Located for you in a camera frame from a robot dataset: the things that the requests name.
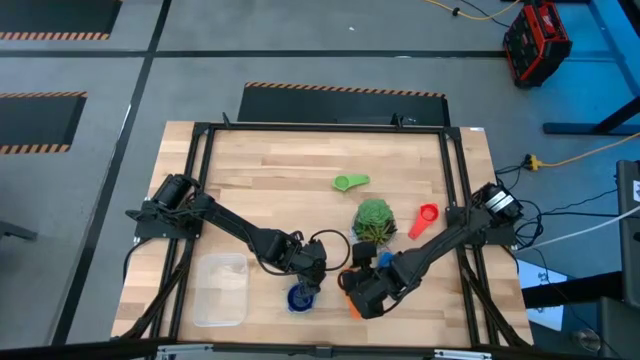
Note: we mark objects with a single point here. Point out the light blue measuring cup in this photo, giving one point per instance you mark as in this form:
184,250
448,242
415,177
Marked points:
385,260

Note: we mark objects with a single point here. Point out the green measuring cup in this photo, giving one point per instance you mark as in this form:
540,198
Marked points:
341,183

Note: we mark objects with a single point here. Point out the orange measuring cup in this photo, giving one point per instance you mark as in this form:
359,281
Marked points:
354,310

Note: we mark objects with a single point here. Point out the white paper sheet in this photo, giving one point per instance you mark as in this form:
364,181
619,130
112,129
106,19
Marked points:
542,280

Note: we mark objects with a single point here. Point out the black aluminium table frame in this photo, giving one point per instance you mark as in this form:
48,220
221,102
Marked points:
327,127

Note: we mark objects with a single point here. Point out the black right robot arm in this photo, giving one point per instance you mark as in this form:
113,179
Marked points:
450,240

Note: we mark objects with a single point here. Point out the red measuring cup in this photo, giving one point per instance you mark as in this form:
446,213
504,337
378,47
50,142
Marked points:
429,214

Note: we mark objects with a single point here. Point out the clear plastic container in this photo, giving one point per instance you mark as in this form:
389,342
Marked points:
220,290

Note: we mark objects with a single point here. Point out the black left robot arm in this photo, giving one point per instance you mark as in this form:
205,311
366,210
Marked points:
235,225

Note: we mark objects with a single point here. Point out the black cabinet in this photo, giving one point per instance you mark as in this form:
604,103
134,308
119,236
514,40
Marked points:
630,230

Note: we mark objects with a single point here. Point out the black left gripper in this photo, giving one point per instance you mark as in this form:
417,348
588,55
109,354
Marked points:
310,262

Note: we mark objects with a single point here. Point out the dark blue measuring cup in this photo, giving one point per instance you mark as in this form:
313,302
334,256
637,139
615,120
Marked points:
295,306

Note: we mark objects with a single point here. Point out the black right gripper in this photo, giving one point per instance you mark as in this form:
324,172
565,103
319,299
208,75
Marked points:
375,295

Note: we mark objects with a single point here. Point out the succulent in triangle-patterned pot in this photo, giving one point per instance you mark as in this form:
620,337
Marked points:
374,220

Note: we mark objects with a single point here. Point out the black hazard-striped floor mat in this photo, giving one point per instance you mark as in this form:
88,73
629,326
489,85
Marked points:
340,107
35,122
55,17

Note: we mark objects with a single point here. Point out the red and black tool box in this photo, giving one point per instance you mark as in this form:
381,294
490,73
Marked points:
537,45

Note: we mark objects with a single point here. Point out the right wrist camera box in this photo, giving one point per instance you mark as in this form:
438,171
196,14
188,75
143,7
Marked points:
365,255

